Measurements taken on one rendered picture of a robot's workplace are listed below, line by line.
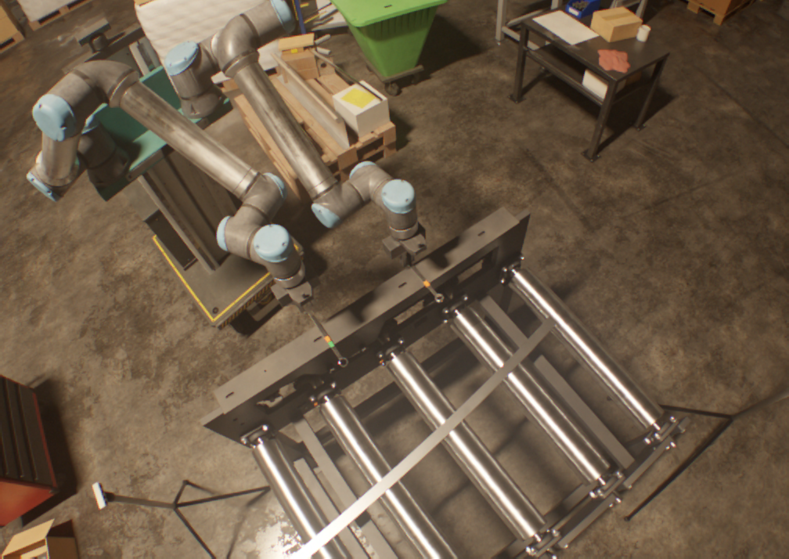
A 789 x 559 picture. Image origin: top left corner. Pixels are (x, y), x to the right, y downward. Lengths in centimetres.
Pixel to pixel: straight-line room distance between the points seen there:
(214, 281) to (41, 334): 166
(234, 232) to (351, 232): 197
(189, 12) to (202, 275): 234
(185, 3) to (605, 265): 379
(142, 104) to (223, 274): 169
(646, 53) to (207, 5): 345
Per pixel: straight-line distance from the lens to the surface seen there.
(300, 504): 165
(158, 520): 294
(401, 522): 159
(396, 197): 126
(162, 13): 434
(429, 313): 174
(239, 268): 278
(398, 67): 394
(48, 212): 474
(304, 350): 148
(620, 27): 359
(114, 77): 130
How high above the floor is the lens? 249
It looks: 58 degrees down
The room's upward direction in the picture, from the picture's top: 6 degrees counter-clockwise
